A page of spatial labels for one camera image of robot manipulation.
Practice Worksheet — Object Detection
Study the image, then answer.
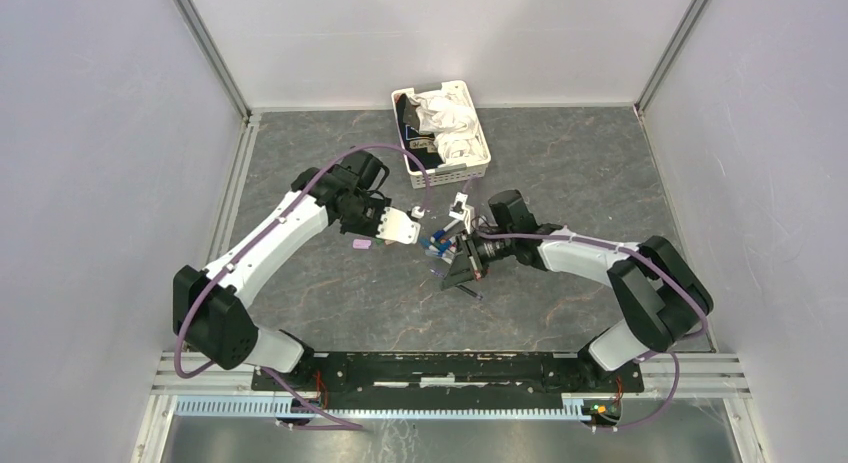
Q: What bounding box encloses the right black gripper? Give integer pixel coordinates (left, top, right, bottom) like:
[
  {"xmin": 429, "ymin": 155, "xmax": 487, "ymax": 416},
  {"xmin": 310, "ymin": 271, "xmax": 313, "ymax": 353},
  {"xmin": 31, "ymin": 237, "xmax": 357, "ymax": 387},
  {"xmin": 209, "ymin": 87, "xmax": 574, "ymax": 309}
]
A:
[{"xmin": 441, "ymin": 228, "xmax": 515, "ymax": 289}]

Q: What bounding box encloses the pink pen cap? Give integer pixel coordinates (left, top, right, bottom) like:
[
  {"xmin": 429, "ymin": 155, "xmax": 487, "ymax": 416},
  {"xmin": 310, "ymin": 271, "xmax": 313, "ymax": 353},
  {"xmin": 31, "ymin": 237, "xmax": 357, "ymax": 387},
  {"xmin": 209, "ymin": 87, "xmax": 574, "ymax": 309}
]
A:
[{"xmin": 352, "ymin": 239, "xmax": 372, "ymax": 250}]

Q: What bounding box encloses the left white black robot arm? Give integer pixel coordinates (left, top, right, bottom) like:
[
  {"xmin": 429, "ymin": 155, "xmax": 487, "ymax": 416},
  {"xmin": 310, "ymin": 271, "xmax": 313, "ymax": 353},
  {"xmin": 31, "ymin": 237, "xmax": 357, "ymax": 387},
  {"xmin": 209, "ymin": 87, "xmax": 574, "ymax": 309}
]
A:
[{"xmin": 172, "ymin": 151, "xmax": 389, "ymax": 391}]

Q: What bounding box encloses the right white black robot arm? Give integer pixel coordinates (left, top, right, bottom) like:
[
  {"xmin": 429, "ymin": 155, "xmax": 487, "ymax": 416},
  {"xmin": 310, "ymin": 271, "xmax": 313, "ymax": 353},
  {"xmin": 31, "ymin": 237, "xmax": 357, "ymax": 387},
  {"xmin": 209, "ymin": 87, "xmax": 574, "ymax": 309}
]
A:
[{"xmin": 442, "ymin": 190, "xmax": 713, "ymax": 391}]

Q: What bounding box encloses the white marker bundle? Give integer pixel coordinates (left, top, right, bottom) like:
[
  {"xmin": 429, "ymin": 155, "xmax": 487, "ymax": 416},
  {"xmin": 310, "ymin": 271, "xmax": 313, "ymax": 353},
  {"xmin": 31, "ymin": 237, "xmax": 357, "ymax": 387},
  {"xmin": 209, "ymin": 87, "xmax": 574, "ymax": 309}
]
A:
[{"xmin": 419, "ymin": 238, "xmax": 457, "ymax": 264}]

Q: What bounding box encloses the black board in basket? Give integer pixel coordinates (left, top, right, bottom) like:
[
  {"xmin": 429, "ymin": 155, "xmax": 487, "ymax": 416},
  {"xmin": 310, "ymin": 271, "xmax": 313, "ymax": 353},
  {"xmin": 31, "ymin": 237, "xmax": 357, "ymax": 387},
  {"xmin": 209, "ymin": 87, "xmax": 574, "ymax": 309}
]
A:
[{"xmin": 394, "ymin": 93, "xmax": 443, "ymax": 169}]

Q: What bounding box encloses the white plastic basket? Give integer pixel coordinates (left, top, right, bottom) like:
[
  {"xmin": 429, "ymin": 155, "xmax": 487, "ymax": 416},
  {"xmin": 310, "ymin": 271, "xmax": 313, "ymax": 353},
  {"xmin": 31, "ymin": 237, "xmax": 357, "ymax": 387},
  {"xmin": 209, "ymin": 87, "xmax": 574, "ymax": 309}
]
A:
[{"xmin": 391, "ymin": 80, "xmax": 492, "ymax": 189}]

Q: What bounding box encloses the crumpled white cloth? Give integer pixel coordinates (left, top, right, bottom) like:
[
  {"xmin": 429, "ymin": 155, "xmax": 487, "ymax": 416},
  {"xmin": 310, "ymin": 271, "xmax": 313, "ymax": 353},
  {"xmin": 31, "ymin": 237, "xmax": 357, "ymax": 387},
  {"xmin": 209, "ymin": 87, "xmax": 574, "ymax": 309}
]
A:
[{"xmin": 409, "ymin": 90, "xmax": 488, "ymax": 165}]

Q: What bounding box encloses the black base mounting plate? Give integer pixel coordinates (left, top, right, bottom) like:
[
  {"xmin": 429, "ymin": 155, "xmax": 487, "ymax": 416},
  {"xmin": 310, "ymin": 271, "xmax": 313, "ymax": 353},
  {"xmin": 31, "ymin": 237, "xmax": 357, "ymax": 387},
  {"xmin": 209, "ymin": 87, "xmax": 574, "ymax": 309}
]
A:
[{"xmin": 283, "ymin": 351, "xmax": 645, "ymax": 410}]

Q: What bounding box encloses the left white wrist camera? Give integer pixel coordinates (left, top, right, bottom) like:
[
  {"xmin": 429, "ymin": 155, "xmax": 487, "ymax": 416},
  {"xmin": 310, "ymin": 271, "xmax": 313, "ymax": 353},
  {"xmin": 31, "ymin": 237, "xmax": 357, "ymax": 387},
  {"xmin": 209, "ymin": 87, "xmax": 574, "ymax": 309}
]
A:
[{"xmin": 376, "ymin": 207, "xmax": 421, "ymax": 245}]

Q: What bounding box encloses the grey slotted cable duct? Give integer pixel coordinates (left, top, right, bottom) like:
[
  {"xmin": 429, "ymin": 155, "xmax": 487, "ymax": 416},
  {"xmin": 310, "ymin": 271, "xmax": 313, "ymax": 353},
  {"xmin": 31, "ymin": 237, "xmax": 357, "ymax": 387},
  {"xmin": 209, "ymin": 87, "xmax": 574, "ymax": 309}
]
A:
[{"xmin": 173, "ymin": 396, "xmax": 591, "ymax": 422}]

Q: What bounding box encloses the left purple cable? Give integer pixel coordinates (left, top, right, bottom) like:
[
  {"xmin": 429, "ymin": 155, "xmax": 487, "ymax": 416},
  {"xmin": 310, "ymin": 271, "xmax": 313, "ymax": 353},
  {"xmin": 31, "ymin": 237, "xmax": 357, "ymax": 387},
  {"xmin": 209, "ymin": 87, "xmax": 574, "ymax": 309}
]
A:
[{"xmin": 173, "ymin": 143, "xmax": 435, "ymax": 431}]

